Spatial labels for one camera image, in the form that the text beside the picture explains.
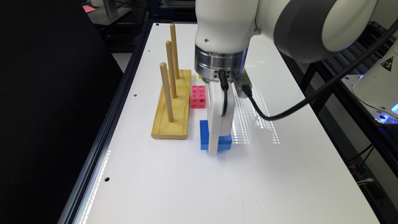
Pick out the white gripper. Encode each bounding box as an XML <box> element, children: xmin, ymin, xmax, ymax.
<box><xmin>206</xmin><ymin>81</ymin><xmax>234</xmax><ymax>155</ymax></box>

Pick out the blue block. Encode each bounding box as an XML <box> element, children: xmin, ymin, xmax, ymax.
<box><xmin>200</xmin><ymin>120</ymin><xmax>232</xmax><ymax>151</ymax></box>

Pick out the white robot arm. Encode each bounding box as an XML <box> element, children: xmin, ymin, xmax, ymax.
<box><xmin>194</xmin><ymin>0</ymin><xmax>377</xmax><ymax>155</ymax></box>

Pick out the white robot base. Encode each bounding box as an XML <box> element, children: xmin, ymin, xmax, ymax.
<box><xmin>352</xmin><ymin>42</ymin><xmax>397</xmax><ymax>124</ymax></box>

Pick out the pink cube block cluster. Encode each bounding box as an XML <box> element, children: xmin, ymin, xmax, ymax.
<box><xmin>191</xmin><ymin>85</ymin><xmax>206</xmax><ymax>109</ymax></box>

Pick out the wooden peg base board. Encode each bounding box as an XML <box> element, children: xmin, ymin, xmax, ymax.
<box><xmin>151</xmin><ymin>70</ymin><xmax>192</xmax><ymax>140</ymax></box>

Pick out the front wooden peg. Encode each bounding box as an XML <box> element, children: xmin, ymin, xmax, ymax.
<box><xmin>160</xmin><ymin>62</ymin><xmax>174</xmax><ymax>123</ymax></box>

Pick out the wooden peg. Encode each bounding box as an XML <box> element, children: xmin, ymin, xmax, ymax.
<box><xmin>160</xmin><ymin>62</ymin><xmax>174</xmax><ymax>123</ymax></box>
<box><xmin>170</xmin><ymin>23</ymin><xmax>180</xmax><ymax>80</ymax></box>
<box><xmin>165</xmin><ymin>40</ymin><xmax>177</xmax><ymax>98</ymax></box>

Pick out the middle wooden peg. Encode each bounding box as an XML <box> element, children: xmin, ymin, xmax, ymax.
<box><xmin>165</xmin><ymin>40</ymin><xmax>177</xmax><ymax>98</ymax></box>

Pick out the rear wooden peg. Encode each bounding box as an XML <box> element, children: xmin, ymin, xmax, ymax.
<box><xmin>170</xmin><ymin>23</ymin><xmax>180</xmax><ymax>80</ymax></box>

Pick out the grey monitor stand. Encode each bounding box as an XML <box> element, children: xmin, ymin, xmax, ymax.
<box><xmin>88</xmin><ymin>0</ymin><xmax>131</xmax><ymax>26</ymax></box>

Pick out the black side curtain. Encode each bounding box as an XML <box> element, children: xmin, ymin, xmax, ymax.
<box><xmin>1</xmin><ymin>0</ymin><xmax>123</xmax><ymax>223</ymax></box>

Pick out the black camera cable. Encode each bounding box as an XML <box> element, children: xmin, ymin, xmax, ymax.
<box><xmin>218</xmin><ymin>18</ymin><xmax>398</xmax><ymax>121</ymax></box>

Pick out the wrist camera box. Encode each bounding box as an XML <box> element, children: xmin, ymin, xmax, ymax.
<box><xmin>234</xmin><ymin>70</ymin><xmax>252</xmax><ymax>98</ymax></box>

